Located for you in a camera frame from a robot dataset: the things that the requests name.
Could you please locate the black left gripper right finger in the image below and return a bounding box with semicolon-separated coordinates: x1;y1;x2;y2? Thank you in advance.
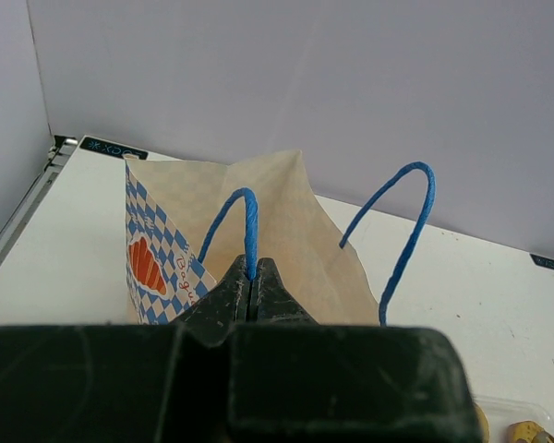
225;258;483;442

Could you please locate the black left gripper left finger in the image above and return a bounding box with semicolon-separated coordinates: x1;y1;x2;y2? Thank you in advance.
0;255;253;443

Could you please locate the paper bread bag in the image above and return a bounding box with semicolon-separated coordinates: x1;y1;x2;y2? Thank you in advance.
125;150;436;326

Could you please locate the heart toast slice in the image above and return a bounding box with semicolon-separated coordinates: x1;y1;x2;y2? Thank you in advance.
507;421;554;443

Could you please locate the round tan bun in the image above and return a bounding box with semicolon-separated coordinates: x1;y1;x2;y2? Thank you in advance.
474;403;490;443

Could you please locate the clear plastic tray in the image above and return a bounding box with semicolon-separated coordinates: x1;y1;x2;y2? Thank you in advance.
475;396;554;442

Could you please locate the left black label sticker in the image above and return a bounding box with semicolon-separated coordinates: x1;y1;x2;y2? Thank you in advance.
78;136;149;160

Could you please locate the black label sticker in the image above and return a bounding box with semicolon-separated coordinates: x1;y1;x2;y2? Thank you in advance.
530;254;554;270
78;136;149;160

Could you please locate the right black label sticker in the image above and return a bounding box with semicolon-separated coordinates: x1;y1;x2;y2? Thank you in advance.
530;254;554;270

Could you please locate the aluminium frame rail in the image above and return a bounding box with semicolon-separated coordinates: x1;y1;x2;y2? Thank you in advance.
0;136;78;267

